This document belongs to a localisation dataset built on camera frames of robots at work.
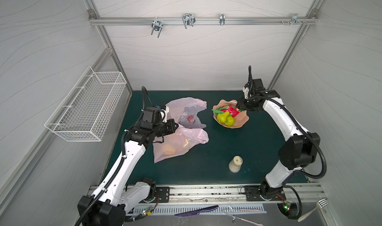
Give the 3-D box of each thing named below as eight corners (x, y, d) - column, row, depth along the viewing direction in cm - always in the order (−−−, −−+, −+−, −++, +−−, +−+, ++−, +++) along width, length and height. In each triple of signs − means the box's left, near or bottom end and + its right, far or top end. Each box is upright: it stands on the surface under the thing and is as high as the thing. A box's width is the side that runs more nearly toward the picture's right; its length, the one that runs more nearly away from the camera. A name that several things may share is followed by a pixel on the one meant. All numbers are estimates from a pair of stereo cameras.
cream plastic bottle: (229, 172, 83) (233, 166, 74) (228, 163, 86) (232, 155, 77) (238, 172, 83) (244, 166, 74) (237, 163, 86) (241, 155, 77)
